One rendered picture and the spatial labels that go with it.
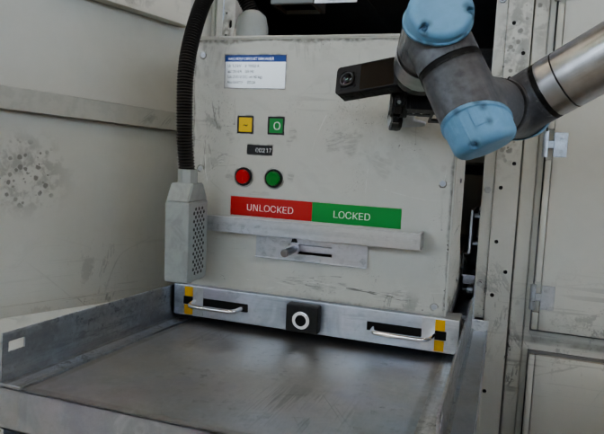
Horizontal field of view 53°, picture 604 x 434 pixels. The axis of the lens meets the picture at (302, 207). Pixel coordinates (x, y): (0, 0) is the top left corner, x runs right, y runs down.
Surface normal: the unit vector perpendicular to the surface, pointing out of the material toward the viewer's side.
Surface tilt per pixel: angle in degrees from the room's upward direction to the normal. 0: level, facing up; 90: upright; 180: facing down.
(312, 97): 93
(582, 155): 90
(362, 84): 74
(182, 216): 93
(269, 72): 93
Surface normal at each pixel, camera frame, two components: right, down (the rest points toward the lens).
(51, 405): -0.32, 0.03
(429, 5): -0.04, -0.22
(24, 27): 0.80, 0.08
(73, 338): 0.95, 0.07
